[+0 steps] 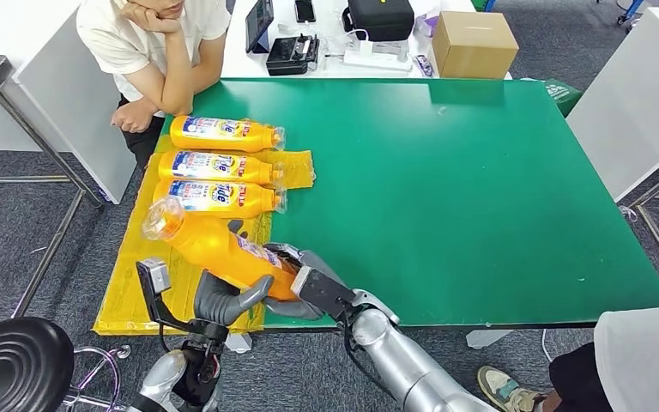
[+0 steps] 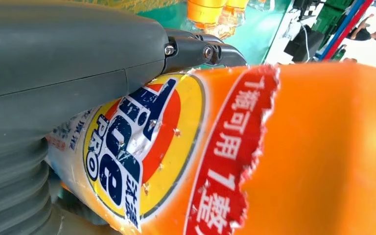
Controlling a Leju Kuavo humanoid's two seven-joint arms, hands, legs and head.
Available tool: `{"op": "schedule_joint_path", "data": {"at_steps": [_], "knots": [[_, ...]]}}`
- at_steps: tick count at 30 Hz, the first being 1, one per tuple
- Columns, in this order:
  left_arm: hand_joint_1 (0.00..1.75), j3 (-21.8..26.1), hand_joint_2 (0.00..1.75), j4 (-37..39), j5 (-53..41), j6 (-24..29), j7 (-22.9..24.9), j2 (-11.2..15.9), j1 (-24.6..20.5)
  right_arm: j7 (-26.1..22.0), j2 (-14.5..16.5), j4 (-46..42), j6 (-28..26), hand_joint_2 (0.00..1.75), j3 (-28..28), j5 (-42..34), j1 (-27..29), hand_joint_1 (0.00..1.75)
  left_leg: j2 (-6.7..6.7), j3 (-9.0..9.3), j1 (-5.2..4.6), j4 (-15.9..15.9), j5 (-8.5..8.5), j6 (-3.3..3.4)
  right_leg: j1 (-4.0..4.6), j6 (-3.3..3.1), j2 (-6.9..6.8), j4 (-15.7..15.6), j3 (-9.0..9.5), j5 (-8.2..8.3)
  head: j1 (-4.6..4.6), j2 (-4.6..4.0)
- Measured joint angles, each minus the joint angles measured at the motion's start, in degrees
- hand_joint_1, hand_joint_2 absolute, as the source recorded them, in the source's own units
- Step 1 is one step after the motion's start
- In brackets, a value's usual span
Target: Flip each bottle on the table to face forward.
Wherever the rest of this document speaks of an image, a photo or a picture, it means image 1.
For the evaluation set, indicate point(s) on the person's right hand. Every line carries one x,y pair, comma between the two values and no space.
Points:
150,20

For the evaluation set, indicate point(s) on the person's left hand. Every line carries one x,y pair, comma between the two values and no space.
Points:
132,118

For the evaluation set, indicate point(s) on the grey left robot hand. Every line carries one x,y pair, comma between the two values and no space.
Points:
218,304

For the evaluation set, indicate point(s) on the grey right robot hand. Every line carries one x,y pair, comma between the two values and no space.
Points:
318,261

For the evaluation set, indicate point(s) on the orange detergent bottle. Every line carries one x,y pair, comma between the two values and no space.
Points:
258,170
216,250
258,138
258,202

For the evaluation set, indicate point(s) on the black remote controller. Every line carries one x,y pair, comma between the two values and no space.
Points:
290,57

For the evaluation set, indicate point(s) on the person's right forearm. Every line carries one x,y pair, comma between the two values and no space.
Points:
173,74

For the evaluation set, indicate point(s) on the white table foot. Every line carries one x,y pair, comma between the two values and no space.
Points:
486,339
238,344

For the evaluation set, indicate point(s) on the person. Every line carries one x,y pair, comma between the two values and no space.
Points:
108,40
648,358

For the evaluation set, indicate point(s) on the white desk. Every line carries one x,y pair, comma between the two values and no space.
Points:
51,113
329,11
636,96

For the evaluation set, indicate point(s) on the yellow taped cardboard mat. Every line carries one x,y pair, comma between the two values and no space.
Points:
130,295

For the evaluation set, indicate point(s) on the black tablet on stand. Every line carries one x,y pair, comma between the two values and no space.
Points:
259,23

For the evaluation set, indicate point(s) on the small white adapter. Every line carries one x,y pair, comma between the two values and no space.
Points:
285,28

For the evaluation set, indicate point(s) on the black smartphone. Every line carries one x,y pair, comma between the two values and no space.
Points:
305,10

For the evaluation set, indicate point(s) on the black round stool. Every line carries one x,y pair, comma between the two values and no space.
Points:
17,364

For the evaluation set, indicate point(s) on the white power strip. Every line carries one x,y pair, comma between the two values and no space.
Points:
378,59

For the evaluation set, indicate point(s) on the small purple packet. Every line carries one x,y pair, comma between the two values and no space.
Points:
424,66

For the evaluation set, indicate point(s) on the black carrying case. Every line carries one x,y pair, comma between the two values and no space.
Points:
379,20

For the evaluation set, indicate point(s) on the purple plastic bag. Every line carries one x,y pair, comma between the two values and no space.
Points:
427,24

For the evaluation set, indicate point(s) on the brown cardboard box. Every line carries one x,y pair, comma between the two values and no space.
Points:
473,48

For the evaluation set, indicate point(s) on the green plastic crate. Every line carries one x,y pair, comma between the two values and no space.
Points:
477,4

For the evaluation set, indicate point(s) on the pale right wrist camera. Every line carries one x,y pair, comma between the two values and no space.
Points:
321,290

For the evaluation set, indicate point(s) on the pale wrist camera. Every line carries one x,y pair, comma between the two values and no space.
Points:
156,276
321,290

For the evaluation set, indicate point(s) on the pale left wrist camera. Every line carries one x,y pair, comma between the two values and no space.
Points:
156,276

